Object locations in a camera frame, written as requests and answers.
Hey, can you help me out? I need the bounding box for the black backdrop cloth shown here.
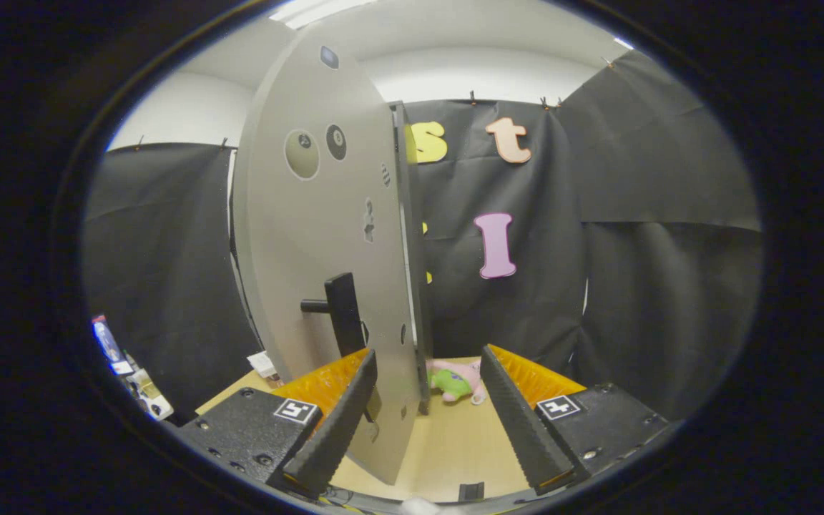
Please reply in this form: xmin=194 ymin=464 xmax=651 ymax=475
xmin=83 ymin=50 xmax=763 ymax=423

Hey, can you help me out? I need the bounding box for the white book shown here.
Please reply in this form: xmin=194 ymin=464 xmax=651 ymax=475
xmin=247 ymin=350 xmax=278 ymax=378

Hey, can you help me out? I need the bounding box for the long ceiling light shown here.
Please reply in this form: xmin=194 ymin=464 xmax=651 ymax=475
xmin=269 ymin=0 xmax=377 ymax=29

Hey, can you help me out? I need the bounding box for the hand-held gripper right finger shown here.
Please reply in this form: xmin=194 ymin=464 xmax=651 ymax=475
xmin=480 ymin=343 xmax=670 ymax=496

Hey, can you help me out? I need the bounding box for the pink green plush toy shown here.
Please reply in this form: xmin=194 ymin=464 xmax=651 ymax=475
xmin=426 ymin=358 xmax=486 ymax=406

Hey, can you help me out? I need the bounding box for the black door handle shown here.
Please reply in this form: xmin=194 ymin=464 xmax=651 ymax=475
xmin=301 ymin=273 xmax=366 ymax=358

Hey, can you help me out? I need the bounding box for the dark grey shoe cabinet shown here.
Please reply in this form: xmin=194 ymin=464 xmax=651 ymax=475
xmin=391 ymin=100 xmax=433 ymax=417

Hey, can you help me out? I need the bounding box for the blue packet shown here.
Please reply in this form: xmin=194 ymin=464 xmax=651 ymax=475
xmin=92 ymin=315 xmax=128 ymax=376

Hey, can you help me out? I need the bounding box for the row of small cloth clips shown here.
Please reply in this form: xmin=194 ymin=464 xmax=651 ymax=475
xmin=137 ymin=56 xmax=613 ymax=149

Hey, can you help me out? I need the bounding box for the light grey shoe cabinet door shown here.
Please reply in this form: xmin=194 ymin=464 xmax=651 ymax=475
xmin=232 ymin=25 xmax=423 ymax=486

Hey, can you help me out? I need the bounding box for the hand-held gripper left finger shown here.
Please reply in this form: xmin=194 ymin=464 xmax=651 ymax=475
xmin=175 ymin=348 xmax=378 ymax=498

